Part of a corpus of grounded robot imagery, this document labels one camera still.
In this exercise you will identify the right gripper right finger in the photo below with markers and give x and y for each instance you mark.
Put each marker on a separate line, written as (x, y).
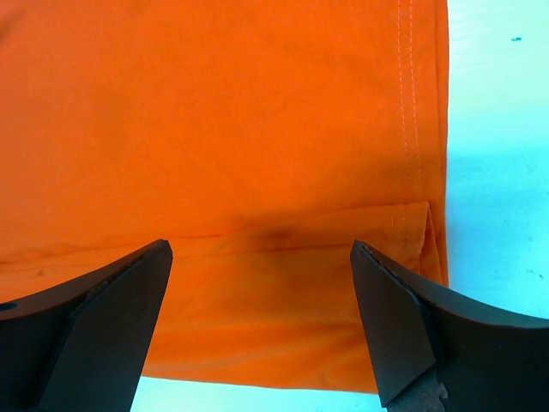
(433, 349)

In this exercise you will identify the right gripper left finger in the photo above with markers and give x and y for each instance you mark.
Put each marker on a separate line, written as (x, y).
(82, 345)

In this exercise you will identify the orange t-shirt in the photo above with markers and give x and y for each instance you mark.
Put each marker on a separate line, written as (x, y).
(260, 138)

